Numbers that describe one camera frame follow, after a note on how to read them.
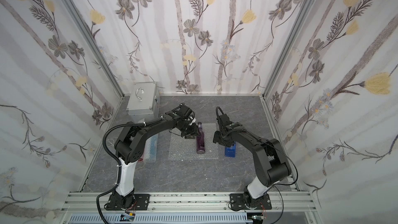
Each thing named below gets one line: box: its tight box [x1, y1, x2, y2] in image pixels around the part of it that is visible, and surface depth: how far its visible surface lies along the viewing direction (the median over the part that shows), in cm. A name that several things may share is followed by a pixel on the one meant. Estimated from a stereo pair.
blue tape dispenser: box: [224, 141, 237, 158], surface depth 89 cm
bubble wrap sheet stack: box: [168, 123, 219, 161], surface depth 94 cm
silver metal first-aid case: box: [126, 81, 161, 123], surface depth 100 cm
